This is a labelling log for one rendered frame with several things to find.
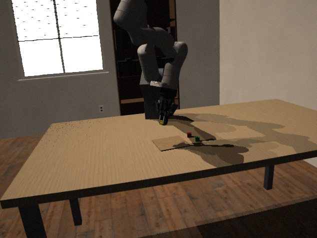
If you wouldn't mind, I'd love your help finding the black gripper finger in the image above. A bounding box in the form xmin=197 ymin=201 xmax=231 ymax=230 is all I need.
xmin=155 ymin=99 xmax=165 ymax=123
xmin=162 ymin=100 xmax=178 ymax=125

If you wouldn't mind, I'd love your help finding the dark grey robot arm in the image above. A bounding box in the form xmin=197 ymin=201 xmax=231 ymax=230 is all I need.
xmin=113 ymin=0 xmax=188 ymax=90

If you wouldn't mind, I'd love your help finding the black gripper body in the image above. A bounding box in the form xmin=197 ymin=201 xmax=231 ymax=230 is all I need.
xmin=159 ymin=87 xmax=177 ymax=109

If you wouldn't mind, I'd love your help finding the tan square mat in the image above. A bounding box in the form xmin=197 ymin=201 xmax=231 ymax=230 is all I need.
xmin=152 ymin=135 xmax=191 ymax=152

